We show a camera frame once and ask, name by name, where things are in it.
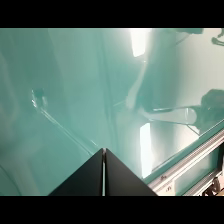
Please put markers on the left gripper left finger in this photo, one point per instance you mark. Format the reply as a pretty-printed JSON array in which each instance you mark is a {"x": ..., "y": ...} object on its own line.
[{"x": 85, "y": 180}]

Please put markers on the silver frame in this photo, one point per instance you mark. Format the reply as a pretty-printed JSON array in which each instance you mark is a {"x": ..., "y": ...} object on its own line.
[{"x": 186, "y": 168}]

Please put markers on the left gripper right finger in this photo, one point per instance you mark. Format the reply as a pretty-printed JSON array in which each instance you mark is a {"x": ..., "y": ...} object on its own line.
[{"x": 125, "y": 181}]

